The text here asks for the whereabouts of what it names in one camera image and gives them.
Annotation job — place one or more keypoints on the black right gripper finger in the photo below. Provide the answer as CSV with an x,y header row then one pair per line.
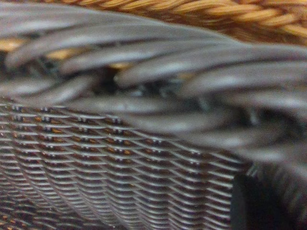
x,y
271,208

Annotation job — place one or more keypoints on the dark brown wicker basket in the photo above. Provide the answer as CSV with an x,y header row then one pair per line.
x,y
120,167

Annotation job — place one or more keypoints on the orange wicker basket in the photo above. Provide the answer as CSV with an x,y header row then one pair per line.
x,y
239,14

